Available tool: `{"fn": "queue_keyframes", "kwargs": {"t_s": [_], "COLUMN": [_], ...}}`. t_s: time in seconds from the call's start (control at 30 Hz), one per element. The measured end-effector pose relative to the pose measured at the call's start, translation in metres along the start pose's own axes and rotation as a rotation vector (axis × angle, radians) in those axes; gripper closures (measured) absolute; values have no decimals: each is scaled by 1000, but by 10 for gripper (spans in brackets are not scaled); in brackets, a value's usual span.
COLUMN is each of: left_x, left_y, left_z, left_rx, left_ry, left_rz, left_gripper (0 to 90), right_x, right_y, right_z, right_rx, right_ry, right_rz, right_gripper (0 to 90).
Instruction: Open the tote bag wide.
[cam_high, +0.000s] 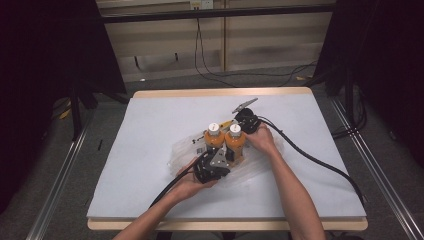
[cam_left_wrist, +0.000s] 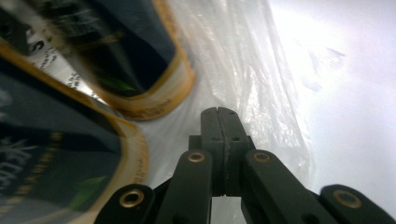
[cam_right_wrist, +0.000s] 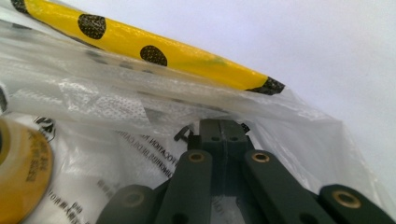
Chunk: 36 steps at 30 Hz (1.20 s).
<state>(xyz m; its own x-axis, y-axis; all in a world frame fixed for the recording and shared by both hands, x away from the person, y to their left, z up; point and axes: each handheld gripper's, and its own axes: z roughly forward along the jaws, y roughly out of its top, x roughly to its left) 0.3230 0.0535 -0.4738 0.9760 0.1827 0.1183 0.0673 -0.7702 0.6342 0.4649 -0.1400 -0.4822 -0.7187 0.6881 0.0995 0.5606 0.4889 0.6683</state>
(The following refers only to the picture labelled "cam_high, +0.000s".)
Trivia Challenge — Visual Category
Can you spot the black horizontal bar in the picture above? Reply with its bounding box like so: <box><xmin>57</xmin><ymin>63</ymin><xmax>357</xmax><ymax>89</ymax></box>
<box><xmin>99</xmin><ymin>3</ymin><xmax>336</xmax><ymax>24</ymax></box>

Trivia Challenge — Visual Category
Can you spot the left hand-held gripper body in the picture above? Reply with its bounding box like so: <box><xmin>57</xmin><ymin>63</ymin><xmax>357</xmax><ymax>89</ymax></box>
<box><xmin>192</xmin><ymin>146</ymin><xmax>232</xmax><ymax>185</ymax></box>

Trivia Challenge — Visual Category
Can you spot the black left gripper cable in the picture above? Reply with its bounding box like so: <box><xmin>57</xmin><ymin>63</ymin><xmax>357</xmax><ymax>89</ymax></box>
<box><xmin>148</xmin><ymin>159</ymin><xmax>205</xmax><ymax>209</ymax></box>

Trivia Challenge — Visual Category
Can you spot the person's right hand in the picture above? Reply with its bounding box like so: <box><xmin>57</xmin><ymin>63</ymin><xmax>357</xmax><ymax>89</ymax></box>
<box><xmin>244</xmin><ymin>122</ymin><xmax>280</xmax><ymax>158</ymax></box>

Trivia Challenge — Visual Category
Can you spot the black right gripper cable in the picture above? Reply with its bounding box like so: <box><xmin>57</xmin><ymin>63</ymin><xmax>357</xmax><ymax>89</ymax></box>
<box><xmin>257</xmin><ymin>115</ymin><xmax>366</xmax><ymax>206</ymax></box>

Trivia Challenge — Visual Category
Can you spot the translucent printed plastic bag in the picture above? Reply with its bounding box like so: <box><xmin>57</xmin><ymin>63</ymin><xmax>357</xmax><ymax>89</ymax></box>
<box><xmin>166</xmin><ymin>119</ymin><xmax>285</xmax><ymax>186</ymax></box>

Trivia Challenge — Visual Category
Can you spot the person's left hand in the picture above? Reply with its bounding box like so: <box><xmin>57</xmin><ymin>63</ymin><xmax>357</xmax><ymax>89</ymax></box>
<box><xmin>169</xmin><ymin>156</ymin><xmax>218</xmax><ymax>203</ymax></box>

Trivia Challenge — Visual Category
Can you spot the bundle of black floor cables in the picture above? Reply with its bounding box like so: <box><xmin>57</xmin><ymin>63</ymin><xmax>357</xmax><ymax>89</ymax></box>
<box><xmin>331</xmin><ymin>84</ymin><xmax>368</xmax><ymax>140</ymax></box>

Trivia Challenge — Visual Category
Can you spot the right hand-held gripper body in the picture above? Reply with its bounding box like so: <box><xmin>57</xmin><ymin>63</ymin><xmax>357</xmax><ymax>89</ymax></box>
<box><xmin>231</xmin><ymin>97</ymin><xmax>263</xmax><ymax>135</ymax></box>

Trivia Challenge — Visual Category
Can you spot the orange juice bottle white cap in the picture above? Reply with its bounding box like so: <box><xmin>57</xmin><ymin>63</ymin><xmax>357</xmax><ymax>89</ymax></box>
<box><xmin>203</xmin><ymin>122</ymin><xmax>225</xmax><ymax>155</ymax></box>
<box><xmin>224</xmin><ymin>123</ymin><xmax>247</xmax><ymax>165</ymax></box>

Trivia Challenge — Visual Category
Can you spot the black wall cable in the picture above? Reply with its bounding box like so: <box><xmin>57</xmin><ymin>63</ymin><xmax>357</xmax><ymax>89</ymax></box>
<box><xmin>198</xmin><ymin>29</ymin><xmax>319</xmax><ymax>78</ymax></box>
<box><xmin>193</xmin><ymin>17</ymin><xmax>236</xmax><ymax>88</ymax></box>

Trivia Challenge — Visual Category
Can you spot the dark curtain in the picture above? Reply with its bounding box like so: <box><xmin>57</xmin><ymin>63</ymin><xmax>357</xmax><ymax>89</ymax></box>
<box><xmin>0</xmin><ymin>0</ymin><xmax>128</xmax><ymax>214</ymax></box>
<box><xmin>313</xmin><ymin>0</ymin><xmax>424</xmax><ymax>161</ymax></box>

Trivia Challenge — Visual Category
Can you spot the white wall socket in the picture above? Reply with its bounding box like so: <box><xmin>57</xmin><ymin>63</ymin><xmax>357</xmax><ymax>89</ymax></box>
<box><xmin>189</xmin><ymin>0</ymin><xmax>214</xmax><ymax>10</ymax></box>

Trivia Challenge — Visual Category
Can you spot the metal floor rail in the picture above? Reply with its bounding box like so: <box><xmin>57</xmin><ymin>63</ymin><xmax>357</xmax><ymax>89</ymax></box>
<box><xmin>329</xmin><ymin>95</ymin><xmax>424</xmax><ymax>240</ymax></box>
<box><xmin>25</xmin><ymin>109</ymin><xmax>98</xmax><ymax>240</ymax></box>

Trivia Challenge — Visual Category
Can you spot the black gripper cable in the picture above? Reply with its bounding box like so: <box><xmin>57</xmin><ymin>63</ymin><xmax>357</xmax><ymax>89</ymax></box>
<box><xmin>148</xmin><ymin>159</ymin><xmax>205</xmax><ymax>209</ymax></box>
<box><xmin>257</xmin><ymin>115</ymin><xmax>366</xmax><ymax>206</ymax></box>

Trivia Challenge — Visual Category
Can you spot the black metal stand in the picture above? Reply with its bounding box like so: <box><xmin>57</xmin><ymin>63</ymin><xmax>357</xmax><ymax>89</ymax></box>
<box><xmin>69</xmin><ymin>84</ymin><xmax>84</xmax><ymax>142</ymax></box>
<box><xmin>343</xmin><ymin>64</ymin><xmax>355</xmax><ymax>129</ymax></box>

